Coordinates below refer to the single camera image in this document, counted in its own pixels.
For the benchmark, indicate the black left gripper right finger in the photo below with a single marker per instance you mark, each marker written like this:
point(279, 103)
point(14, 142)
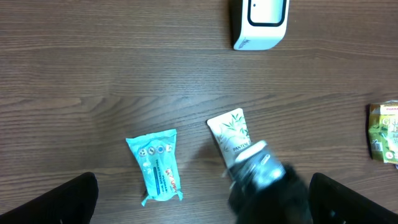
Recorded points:
point(332, 202)

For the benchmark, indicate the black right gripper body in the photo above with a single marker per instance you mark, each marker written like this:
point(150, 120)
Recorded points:
point(265, 190)

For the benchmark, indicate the white barcode scanner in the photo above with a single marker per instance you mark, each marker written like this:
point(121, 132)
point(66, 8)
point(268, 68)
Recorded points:
point(257, 24)

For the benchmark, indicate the teal wet wipes packet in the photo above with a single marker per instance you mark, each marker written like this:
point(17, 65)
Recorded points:
point(155, 154)

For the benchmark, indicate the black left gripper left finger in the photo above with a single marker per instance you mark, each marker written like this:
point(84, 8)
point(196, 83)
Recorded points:
point(71, 202)

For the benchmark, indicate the white Pantene tube gold cap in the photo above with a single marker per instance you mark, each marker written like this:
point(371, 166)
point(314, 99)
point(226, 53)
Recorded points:
point(231, 133)

